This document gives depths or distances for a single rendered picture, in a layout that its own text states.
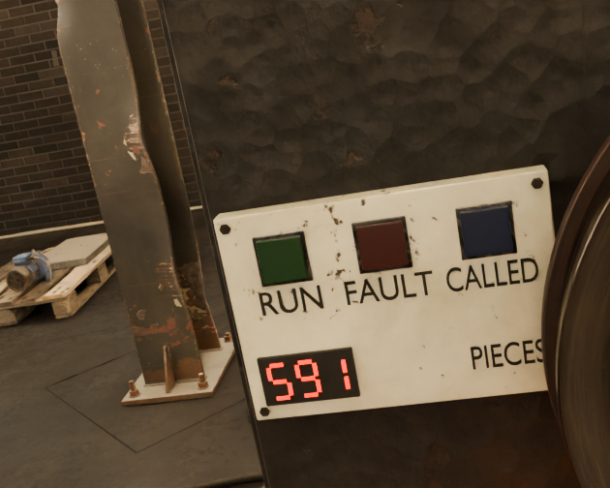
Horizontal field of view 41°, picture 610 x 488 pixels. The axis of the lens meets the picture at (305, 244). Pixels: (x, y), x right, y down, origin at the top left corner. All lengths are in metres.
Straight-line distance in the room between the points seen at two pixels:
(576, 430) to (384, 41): 0.31
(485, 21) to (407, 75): 0.07
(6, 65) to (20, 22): 0.38
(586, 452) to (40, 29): 6.87
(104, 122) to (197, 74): 2.62
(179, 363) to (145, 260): 0.46
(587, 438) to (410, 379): 0.18
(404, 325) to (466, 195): 0.12
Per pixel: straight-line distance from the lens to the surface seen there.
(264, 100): 0.65
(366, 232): 0.64
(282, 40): 0.64
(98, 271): 5.31
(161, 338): 3.46
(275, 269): 0.65
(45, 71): 7.27
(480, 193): 0.63
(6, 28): 7.38
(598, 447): 0.57
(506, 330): 0.67
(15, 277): 5.05
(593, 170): 0.57
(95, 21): 3.24
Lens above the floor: 1.38
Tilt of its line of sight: 15 degrees down
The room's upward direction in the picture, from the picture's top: 11 degrees counter-clockwise
